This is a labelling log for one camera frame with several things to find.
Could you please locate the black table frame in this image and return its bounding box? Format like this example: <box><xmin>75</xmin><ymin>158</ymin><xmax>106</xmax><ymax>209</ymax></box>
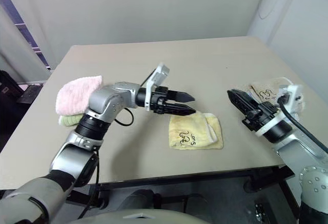
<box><xmin>68</xmin><ymin>166</ymin><xmax>295</xmax><ymax>206</ymax></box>

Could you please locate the yellow cloth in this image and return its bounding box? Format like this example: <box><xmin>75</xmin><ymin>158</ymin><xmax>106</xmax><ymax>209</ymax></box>
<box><xmin>168</xmin><ymin>113</ymin><xmax>223</xmax><ymax>150</ymax></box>

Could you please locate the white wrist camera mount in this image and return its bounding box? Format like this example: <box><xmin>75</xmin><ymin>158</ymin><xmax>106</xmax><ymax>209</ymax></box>
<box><xmin>255</xmin><ymin>84</ymin><xmax>305</xmax><ymax>138</ymax></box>
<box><xmin>143</xmin><ymin>63</ymin><xmax>170</xmax><ymax>112</ymax></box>

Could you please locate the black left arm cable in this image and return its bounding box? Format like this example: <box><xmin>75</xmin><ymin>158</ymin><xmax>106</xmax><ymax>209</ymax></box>
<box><xmin>77</xmin><ymin>66</ymin><xmax>157</xmax><ymax>219</ymax></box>

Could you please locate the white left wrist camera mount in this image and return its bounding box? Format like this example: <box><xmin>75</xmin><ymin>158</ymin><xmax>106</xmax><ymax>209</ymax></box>
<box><xmin>143</xmin><ymin>63</ymin><xmax>170</xmax><ymax>112</ymax></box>

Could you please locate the pink folded towel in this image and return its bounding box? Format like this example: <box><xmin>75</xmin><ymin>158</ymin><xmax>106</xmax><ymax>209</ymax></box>
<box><xmin>55</xmin><ymin>75</ymin><xmax>104</xmax><ymax>116</ymax></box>

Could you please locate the white patterned cloth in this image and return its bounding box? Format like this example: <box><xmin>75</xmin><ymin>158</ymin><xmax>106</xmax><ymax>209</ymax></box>
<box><xmin>250</xmin><ymin>77</ymin><xmax>305</xmax><ymax>114</ymax></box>

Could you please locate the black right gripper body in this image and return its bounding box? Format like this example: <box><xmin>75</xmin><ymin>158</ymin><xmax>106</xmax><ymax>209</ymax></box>
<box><xmin>242</xmin><ymin>100</ymin><xmax>280</xmax><ymax>132</ymax></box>

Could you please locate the light green cloth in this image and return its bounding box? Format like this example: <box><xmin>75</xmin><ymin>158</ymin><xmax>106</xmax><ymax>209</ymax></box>
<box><xmin>58</xmin><ymin>113</ymin><xmax>84</xmax><ymax>127</ymax></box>

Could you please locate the black floor device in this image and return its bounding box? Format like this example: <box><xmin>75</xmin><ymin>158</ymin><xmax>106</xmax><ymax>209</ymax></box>
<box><xmin>253</xmin><ymin>202</ymin><xmax>273</xmax><ymax>224</ymax></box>

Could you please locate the silver robot torso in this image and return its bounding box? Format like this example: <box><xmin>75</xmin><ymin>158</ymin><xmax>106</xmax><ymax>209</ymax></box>
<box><xmin>69</xmin><ymin>207</ymin><xmax>213</xmax><ymax>224</ymax></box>

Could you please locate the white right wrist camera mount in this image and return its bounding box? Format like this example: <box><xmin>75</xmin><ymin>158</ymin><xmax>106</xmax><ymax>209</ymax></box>
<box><xmin>255</xmin><ymin>84</ymin><xmax>305</xmax><ymax>138</ymax></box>

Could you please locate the window with blinds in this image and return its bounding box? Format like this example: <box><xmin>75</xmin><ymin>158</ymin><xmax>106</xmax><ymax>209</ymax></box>
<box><xmin>0</xmin><ymin>0</ymin><xmax>52</xmax><ymax>71</ymax></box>

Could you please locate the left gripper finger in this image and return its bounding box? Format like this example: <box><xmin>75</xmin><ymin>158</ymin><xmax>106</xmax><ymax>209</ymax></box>
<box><xmin>168</xmin><ymin>90</ymin><xmax>196</xmax><ymax>104</ymax></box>
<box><xmin>165</xmin><ymin>103</ymin><xmax>197</xmax><ymax>117</ymax></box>

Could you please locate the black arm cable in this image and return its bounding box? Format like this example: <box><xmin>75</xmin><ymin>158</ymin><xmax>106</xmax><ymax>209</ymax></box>
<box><xmin>77</xmin><ymin>66</ymin><xmax>157</xmax><ymax>219</ymax></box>
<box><xmin>276</xmin><ymin>92</ymin><xmax>328</xmax><ymax>155</ymax></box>

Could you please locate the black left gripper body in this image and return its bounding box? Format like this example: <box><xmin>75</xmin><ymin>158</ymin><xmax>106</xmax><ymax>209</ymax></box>
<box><xmin>150</xmin><ymin>86</ymin><xmax>172</xmax><ymax>114</ymax></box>

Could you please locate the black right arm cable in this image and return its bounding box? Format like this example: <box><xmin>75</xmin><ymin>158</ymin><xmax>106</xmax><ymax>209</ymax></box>
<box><xmin>276</xmin><ymin>92</ymin><xmax>328</xmax><ymax>155</ymax></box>

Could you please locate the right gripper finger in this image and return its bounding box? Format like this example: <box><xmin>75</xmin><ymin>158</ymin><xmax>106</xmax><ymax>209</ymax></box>
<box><xmin>227</xmin><ymin>90</ymin><xmax>257</xmax><ymax>116</ymax></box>
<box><xmin>227</xmin><ymin>89</ymin><xmax>262</xmax><ymax>107</ymax></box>

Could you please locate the black case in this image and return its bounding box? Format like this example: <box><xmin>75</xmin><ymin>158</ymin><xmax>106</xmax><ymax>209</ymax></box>
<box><xmin>0</xmin><ymin>69</ymin><xmax>47</xmax><ymax>145</ymax></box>

